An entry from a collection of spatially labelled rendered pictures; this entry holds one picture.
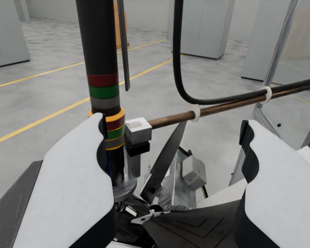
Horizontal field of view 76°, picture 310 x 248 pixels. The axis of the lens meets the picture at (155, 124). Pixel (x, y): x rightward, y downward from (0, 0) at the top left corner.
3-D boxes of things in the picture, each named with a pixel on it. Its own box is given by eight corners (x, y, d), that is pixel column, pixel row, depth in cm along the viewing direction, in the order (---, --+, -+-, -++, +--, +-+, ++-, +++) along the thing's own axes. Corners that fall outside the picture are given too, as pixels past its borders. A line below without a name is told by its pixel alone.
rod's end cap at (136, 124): (138, 129, 29) (138, 117, 28) (143, 137, 27) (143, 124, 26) (125, 133, 28) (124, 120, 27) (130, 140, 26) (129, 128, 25)
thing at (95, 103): (115, 95, 25) (114, 85, 25) (124, 106, 23) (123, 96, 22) (87, 99, 24) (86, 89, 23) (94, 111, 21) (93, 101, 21)
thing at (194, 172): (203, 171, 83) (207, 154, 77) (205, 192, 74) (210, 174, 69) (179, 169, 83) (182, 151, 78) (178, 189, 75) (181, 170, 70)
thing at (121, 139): (119, 126, 28) (119, 119, 28) (131, 143, 25) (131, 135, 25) (88, 133, 27) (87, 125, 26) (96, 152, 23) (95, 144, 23)
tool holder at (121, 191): (138, 159, 35) (137, 110, 30) (156, 187, 30) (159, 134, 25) (86, 175, 32) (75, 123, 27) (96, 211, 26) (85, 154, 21)
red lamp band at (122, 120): (118, 110, 27) (118, 102, 26) (130, 126, 24) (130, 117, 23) (85, 116, 25) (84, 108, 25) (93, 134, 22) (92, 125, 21)
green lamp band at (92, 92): (114, 85, 24) (113, 75, 24) (123, 95, 22) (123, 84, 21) (86, 89, 23) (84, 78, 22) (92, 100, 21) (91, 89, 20)
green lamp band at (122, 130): (119, 118, 28) (118, 110, 27) (131, 135, 25) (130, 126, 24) (87, 125, 26) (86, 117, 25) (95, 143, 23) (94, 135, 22)
